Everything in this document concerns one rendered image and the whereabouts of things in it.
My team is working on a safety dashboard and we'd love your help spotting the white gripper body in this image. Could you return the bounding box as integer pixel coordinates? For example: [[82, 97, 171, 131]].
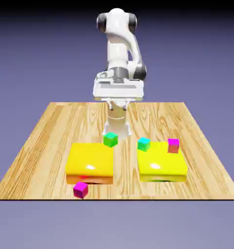
[[92, 77, 145, 102]]

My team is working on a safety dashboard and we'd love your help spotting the small green cube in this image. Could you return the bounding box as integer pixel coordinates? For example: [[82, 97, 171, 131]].
[[103, 132, 119, 148]]

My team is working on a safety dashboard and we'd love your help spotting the small cyan cube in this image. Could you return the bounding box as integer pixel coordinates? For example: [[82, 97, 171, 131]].
[[137, 137, 151, 153]]

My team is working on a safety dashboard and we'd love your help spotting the small pink and red cube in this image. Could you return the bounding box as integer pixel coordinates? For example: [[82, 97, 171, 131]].
[[167, 138, 180, 154]]

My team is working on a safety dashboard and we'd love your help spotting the small magenta cube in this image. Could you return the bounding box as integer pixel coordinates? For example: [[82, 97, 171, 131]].
[[73, 181, 89, 199]]

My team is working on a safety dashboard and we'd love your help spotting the large orange box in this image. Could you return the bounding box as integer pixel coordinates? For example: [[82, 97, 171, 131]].
[[66, 142, 114, 185]]

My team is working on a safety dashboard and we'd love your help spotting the large yellow box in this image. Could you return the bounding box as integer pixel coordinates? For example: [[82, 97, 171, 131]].
[[137, 141, 188, 183]]

